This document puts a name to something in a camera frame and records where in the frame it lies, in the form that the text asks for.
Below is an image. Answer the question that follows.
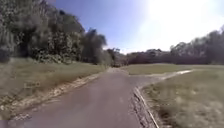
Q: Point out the grey paved path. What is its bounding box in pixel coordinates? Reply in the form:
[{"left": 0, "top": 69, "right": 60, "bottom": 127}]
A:
[{"left": 7, "top": 67, "right": 194, "bottom": 128}]

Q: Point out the wood of trees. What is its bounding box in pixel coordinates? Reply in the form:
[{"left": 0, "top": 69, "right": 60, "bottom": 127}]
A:
[{"left": 0, "top": 0, "right": 224, "bottom": 67}]

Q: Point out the grass verge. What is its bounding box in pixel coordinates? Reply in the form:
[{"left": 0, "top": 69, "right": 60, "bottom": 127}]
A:
[{"left": 0, "top": 57, "right": 111, "bottom": 122}]

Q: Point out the grass field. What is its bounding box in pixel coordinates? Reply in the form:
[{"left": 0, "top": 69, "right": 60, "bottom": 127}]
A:
[{"left": 120, "top": 63, "right": 224, "bottom": 128}]

